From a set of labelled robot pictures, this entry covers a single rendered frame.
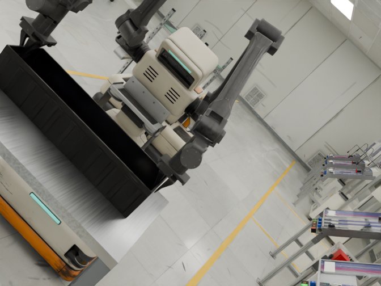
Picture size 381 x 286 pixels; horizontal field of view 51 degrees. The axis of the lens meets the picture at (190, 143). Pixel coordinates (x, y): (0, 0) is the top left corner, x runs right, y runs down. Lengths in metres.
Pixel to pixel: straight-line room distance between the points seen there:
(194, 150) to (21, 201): 1.10
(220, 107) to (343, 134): 9.67
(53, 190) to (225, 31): 10.46
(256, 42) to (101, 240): 0.72
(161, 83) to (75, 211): 0.77
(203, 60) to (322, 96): 9.25
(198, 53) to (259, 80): 9.37
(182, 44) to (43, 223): 1.00
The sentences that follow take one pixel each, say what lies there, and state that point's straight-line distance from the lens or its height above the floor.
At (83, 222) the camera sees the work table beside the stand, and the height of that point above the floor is 0.80.
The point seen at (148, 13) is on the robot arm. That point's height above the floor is 1.19.
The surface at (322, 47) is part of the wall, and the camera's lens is 10.86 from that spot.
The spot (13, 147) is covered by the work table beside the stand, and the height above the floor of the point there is 0.80.
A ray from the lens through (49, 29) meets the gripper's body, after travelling 1.26.
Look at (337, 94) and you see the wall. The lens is 10.73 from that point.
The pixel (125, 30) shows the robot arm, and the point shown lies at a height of 1.08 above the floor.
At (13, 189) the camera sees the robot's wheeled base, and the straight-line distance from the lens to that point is 1.95.
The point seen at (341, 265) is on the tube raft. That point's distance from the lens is 2.67.
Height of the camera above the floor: 1.38
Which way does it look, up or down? 17 degrees down
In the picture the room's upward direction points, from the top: 45 degrees clockwise
